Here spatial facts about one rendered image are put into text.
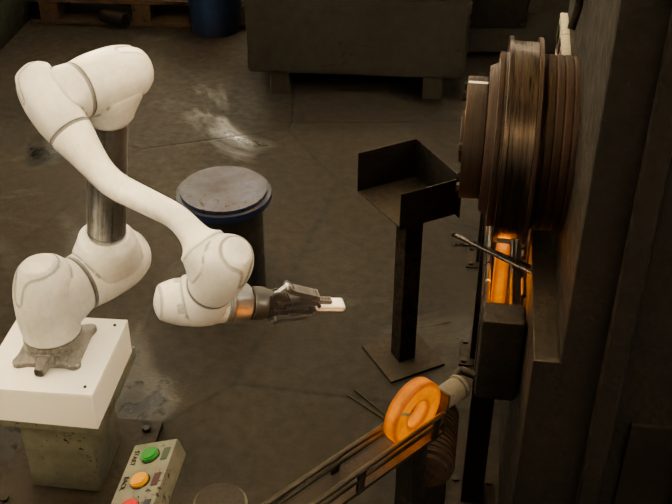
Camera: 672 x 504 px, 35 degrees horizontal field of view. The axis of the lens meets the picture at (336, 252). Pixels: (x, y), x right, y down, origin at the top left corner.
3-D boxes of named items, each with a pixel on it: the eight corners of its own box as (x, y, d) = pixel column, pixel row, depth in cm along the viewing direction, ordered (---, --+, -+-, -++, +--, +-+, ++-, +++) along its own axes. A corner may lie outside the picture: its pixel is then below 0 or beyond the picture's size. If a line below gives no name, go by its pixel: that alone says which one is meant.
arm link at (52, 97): (55, 124, 226) (106, 102, 234) (7, 59, 228) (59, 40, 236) (43, 156, 236) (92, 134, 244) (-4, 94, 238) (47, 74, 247)
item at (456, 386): (468, 402, 242) (472, 381, 239) (444, 420, 236) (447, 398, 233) (447, 390, 245) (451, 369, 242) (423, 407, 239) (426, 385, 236)
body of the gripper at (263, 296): (249, 277, 234) (287, 278, 238) (237, 303, 239) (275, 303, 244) (258, 302, 229) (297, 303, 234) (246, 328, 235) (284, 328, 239)
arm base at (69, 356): (5, 378, 274) (1, 361, 271) (33, 325, 292) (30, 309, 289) (74, 380, 272) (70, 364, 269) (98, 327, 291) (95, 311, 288)
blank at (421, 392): (421, 446, 236) (409, 439, 238) (450, 384, 234) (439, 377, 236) (384, 447, 223) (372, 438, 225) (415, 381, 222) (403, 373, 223)
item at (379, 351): (406, 321, 367) (416, 137, 325) (446, 366, 348) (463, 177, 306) (354, 338, 359) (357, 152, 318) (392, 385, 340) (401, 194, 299)
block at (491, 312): (518, 381, 259) (529, 303, 245) (518, 403, 253) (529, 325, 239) (474, 376, 260) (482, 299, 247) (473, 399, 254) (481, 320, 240)
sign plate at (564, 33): (559, 76, 284) (568, 12, 273) (562, 122, 262) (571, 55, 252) (550, 76, 284) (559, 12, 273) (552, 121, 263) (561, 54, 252)
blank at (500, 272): (510, 233, 269) (497, 232, 269) (509, 260, 255) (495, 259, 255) (504, 287, 276) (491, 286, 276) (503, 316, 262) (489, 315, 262)
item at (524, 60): (518, 177, 276) (539, 4, 249) (517, 284, 238) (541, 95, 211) (493, 175, 277) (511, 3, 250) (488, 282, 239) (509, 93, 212)
